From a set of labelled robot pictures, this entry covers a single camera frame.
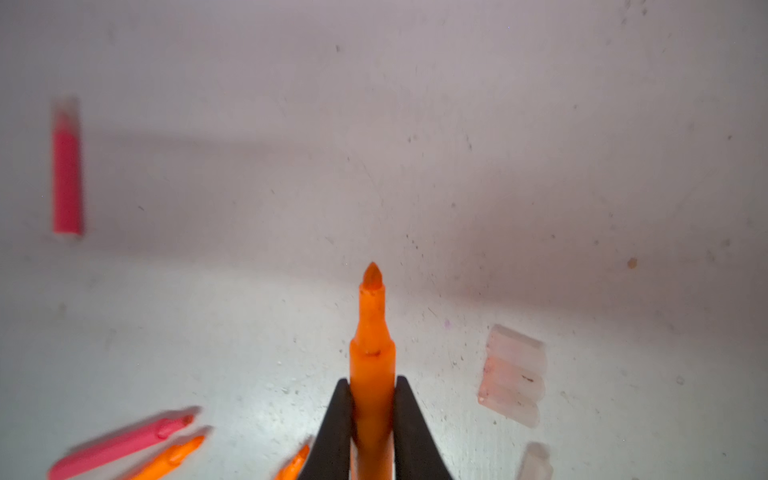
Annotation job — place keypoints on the orange highlighter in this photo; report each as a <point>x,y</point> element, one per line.
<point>292,469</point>
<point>169,460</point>
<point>372,355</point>

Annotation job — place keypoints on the translucent pen cap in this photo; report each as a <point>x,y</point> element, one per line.
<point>517,349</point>
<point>499,374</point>
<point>535,463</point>
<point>509,404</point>

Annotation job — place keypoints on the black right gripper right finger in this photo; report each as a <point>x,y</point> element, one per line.
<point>416,456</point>

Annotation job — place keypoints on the pink highlighter pen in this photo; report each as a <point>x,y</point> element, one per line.
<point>102,452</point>
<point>67,183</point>

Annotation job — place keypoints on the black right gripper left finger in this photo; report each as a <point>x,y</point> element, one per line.
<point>330,455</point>

